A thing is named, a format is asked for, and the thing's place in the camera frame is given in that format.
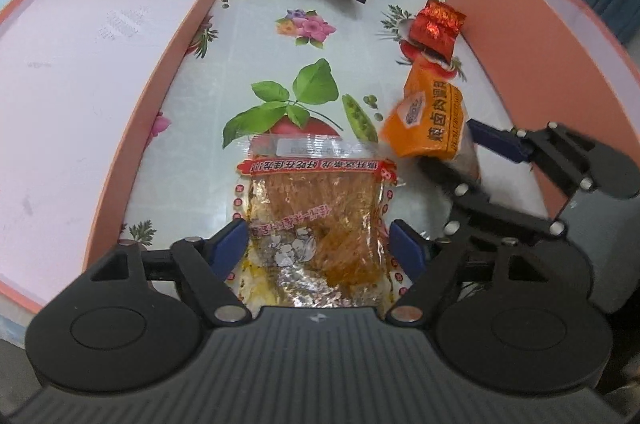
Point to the orange seasoning packet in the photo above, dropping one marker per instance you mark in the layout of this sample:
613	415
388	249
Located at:
430	120

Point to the red foil snack packet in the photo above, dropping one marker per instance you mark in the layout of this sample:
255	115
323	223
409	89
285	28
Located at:
437	27

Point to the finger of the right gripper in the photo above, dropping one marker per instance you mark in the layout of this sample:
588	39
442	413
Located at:
473	215
559	152

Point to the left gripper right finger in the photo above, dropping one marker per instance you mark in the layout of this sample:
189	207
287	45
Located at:
437	269

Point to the pink deep box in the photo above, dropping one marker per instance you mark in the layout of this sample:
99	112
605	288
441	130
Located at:
556	61

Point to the clear brown dried snack packet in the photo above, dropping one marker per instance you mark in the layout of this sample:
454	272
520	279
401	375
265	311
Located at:
316	209

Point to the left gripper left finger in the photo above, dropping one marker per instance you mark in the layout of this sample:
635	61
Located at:
200	268

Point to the pink box lid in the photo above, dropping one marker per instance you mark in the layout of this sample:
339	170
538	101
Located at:
81	84

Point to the floral plastic tablecloth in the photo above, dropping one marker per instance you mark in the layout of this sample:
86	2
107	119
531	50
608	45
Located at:
314	64

